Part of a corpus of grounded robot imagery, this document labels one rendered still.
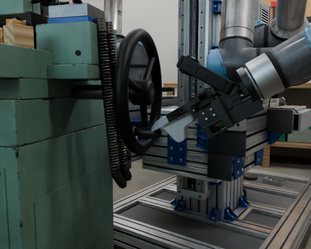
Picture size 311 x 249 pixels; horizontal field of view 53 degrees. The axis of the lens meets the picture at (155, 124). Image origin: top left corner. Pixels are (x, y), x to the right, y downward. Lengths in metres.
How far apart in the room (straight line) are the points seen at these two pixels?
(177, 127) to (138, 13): 3.79
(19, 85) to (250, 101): 0.43
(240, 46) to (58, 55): 0.39
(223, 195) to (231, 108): 0.91
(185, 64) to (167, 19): 3.60
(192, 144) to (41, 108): 0.70
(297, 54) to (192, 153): 0.76
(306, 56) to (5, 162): 0.57
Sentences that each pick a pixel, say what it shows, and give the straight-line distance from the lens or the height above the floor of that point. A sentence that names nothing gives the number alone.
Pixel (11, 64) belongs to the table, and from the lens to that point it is 0.63.
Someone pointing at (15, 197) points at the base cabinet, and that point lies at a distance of 0.67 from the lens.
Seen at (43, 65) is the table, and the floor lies 0.87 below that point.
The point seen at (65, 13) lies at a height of 0.98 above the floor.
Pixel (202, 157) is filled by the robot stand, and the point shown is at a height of 0.55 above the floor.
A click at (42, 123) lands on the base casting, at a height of 0.75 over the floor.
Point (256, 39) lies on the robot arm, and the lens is 1.16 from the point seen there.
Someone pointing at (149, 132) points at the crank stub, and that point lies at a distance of 0.64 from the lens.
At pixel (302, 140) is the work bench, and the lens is 3.50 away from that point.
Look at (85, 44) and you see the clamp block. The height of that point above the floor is 0.91.
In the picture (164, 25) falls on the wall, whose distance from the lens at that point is 4.18.
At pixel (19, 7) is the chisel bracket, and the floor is 1.02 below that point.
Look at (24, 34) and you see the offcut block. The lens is 0.69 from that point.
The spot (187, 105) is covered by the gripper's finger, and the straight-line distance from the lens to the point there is 0.57.
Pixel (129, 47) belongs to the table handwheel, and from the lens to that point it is 0.64.
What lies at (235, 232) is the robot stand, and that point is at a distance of 1.44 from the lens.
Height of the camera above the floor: 0.83
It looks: 7 degrees down
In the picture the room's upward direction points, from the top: straight up
